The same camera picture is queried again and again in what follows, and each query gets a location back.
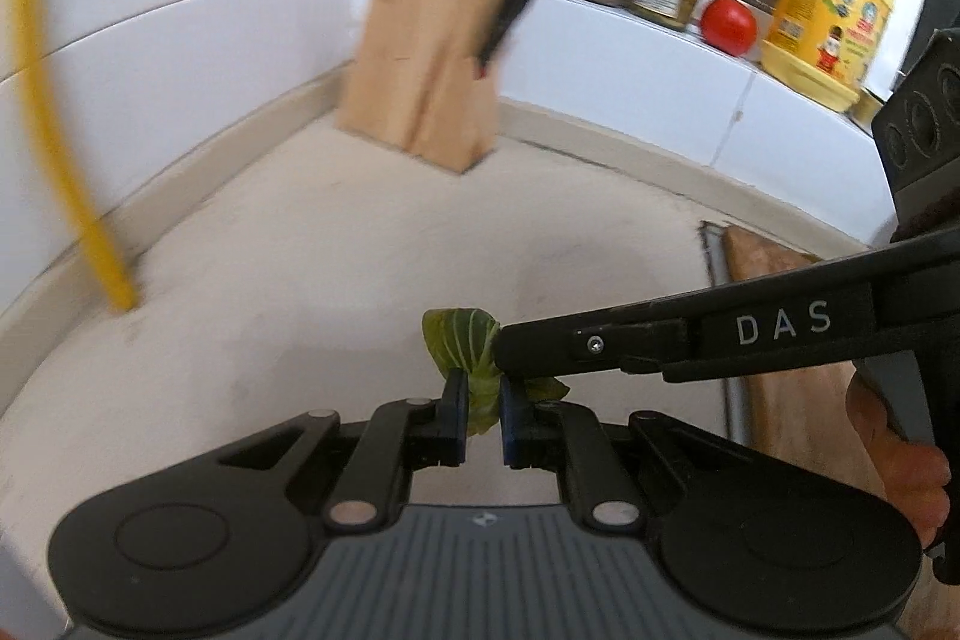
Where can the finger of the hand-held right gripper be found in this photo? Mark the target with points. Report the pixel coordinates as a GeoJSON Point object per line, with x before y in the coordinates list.
{"type": "Point", "coordinates": [540, 351]}

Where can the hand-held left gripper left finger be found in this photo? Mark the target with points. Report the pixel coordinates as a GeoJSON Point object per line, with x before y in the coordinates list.
{"type": "Point", "coordinates": [457, 415]}

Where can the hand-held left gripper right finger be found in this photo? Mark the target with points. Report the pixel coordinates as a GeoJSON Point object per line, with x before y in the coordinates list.
{"type": "Point", "coordinates": [511, 421]}

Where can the small dark green leaf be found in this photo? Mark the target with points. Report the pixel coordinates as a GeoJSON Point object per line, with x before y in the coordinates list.
{"type": "Point", "coordinates": [461, 340]}

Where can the person's right hand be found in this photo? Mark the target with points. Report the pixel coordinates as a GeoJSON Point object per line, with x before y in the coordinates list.
{"type": "Point", "coordinates": [900, 475]}

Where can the wooden cutting board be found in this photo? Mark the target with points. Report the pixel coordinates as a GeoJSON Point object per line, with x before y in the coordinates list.
{"type": "Point", "coordinates": [795, 415]}

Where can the red tomato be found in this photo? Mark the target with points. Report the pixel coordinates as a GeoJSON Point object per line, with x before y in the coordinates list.
{"type": "Point", "coordinates": [727, 27]}

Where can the wooden knife block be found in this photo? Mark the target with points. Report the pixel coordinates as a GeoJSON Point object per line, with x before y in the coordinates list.
{"type": "Point", "coordinates": [420, 70]}

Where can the yellow oil jug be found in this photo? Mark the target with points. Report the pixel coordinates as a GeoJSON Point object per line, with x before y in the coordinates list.
{"type": "Point", "coordinates": [825, 10]}

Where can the yellow pipe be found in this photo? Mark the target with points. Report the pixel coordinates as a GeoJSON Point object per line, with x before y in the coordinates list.
{"type": "Point", "coordinates": [45, 123]}

